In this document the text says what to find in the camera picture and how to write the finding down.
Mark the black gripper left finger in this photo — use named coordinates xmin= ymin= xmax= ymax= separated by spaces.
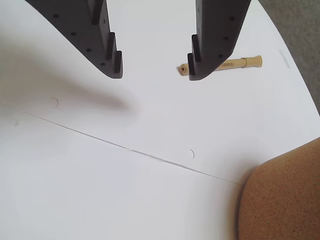
xmin=24 ymin=0 xmax=124 ymax=80

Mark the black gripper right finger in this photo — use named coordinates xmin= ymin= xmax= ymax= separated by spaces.
xmin=187 ymin=0 xmax=251 ymax=81

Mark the beige wooden pen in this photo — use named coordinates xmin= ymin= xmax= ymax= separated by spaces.
xmin=178 ymin=55 xmax=263 ymax=76

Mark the brown cork pen holder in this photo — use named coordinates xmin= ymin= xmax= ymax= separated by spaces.
xmin=236 ymin=136 xmax=320 ymax=240

